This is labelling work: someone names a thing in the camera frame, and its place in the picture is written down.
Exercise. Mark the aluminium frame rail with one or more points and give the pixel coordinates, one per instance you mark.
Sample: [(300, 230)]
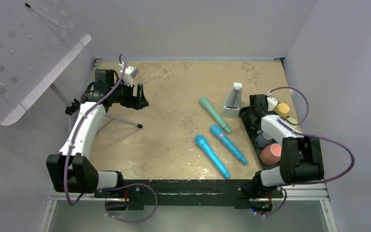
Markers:
[(193, 206)]

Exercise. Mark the yellow cup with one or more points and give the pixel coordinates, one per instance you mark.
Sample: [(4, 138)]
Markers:
[(282, 109)]

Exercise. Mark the dark blue-grey mug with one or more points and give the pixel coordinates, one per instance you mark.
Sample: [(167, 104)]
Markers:
[(263, 139)]

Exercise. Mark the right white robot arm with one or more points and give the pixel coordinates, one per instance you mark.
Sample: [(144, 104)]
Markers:
[(301, 155)]

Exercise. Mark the green cup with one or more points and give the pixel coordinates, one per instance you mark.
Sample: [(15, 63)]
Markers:
[(292, 122)]

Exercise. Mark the white music stand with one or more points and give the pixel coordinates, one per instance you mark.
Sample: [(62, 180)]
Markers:
[(39, 39)]

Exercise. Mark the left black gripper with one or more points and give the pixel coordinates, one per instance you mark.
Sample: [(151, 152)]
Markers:
[(138, 102)]

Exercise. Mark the blue toy microphone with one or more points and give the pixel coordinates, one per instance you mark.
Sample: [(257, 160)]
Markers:
[(204, 145)]

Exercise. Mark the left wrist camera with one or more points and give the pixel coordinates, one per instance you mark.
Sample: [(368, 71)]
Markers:
[(129, 75)]

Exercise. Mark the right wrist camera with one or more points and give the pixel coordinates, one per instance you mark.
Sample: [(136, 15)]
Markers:
[(272, 103)]

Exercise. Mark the black tray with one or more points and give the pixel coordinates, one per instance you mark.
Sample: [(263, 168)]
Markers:
[(252, 132)]

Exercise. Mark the pink mug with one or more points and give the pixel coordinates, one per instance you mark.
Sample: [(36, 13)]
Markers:
[(271, 154)]

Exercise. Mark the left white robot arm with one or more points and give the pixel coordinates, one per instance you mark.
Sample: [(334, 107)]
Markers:
[(70, 169)]

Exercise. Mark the green toy microphone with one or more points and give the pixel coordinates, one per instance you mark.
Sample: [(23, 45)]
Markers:
[(207, 105)]

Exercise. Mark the blue microphone pink band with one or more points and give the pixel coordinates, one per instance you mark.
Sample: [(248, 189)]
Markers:
[(221, 136)]

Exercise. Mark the black base bar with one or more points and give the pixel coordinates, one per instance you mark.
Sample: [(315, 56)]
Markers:
[(205, 192)]

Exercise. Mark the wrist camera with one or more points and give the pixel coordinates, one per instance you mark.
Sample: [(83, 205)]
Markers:
[(272, 103), (129, 75)]

